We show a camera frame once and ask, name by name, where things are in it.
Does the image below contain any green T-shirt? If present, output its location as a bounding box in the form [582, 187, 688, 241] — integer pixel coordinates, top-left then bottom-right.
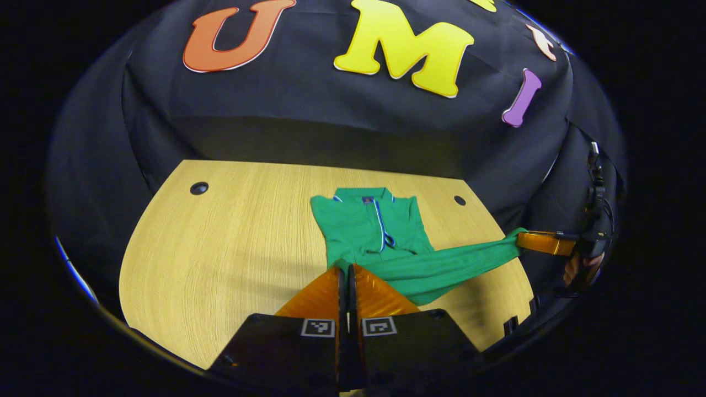
[310, 187, 527, 307]

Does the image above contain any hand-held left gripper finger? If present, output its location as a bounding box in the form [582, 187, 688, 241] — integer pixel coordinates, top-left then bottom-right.
[349, 264, 486, 393]
[210, 266, 349, 393]

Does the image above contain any black backdrop cloth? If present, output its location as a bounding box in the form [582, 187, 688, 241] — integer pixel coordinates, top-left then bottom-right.
[47, 0, 627, 326]

